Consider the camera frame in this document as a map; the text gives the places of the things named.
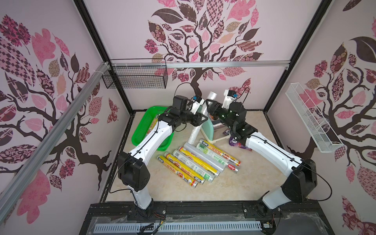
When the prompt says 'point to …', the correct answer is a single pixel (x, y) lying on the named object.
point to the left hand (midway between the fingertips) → (202, 119)
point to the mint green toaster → (207, 129)
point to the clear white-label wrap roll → (194, 166)
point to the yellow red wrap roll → (220, 152)
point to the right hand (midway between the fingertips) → (207, 103)
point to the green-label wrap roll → (218, 157)
